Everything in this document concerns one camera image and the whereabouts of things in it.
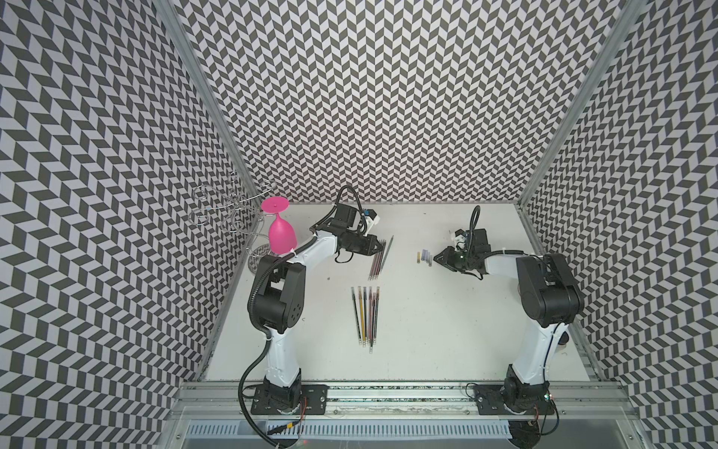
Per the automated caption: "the teal pencil clear cap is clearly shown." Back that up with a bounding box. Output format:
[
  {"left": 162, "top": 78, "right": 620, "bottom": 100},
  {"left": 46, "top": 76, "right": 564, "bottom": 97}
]
[{"left": 375, "top": 241, "right": 388, "bottom": 278}]

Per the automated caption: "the red pencil blue cap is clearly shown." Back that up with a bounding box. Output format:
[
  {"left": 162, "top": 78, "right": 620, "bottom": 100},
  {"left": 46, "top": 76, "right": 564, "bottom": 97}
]
[{"left": 369, "top": 241, "right": 385, "bottom": 280}]

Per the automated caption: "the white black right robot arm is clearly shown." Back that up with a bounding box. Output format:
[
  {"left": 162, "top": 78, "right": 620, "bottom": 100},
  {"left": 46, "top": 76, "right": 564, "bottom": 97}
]
[{"left": 433, "top": 206, "right": 585, "bottom": 418}]

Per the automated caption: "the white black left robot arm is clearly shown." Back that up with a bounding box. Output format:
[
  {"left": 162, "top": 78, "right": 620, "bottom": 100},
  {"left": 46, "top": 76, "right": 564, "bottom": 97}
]
[{"left": 237, "top": 185, "right": 384, "bottom": 448}]

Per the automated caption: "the dark blue pencil purple cap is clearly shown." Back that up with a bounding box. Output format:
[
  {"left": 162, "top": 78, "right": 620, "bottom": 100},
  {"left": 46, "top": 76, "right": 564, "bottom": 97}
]
[{"left": 369, "top": 289, "right": 378, "bottom": 346}]

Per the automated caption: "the pink plastic wine glass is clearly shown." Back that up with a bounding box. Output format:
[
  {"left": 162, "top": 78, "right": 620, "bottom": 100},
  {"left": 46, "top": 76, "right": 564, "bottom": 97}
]
[{"left": 261, "top": 196, "right": 297, "bottom": 254}]

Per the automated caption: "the small jar black lid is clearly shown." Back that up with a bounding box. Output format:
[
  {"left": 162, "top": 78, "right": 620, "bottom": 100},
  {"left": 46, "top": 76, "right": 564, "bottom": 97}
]
[{"left": 555, "top": 331, "right": 570, "bottom": 352}]

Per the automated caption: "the wire glass rack stand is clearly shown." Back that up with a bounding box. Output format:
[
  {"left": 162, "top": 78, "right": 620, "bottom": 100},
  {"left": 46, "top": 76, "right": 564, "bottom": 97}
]
[{"left": 188, "top": 178, "right": 278, "bottom": 273}]

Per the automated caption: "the aluminium corner post right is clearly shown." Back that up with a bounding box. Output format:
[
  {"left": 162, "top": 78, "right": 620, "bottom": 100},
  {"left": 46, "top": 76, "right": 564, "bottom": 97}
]
[{"left": 517, "top": 0, "right": 649, "bottom": 208}]

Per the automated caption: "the aluminium corner post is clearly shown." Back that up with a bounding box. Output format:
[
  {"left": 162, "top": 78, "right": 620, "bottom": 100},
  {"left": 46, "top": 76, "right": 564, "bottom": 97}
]
[
  {"left": 517, "top": 0, "right": 649, "bottom": 208},
  {"left": 153, "top": 0, "right": 258, "bottom": 196}
]

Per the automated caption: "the aluminium corner post left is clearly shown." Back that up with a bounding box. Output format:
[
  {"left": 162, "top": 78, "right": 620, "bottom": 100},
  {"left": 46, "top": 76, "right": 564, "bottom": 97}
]
[{"left": 153, "top": 0, "right": 258, "bottom": 196}]

